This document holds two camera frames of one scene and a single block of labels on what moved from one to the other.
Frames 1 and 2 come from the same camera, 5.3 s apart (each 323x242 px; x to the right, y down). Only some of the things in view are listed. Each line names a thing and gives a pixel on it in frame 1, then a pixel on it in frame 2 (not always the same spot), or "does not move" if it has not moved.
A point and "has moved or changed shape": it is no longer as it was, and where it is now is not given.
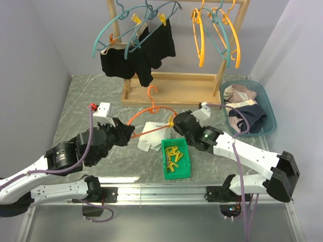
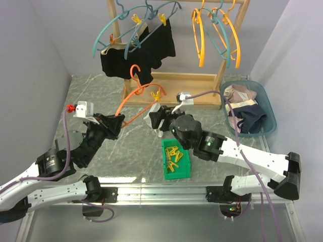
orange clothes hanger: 153,110 to 140,89
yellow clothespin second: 162,18 does not move
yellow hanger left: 197,15 does not move
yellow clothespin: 170,121 has moved or changed shape
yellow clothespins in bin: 172,150 does not move
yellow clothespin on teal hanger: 136,18 does not move
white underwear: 153,139 to 154,108
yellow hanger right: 227,20 does not move
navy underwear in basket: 254,115 does not move
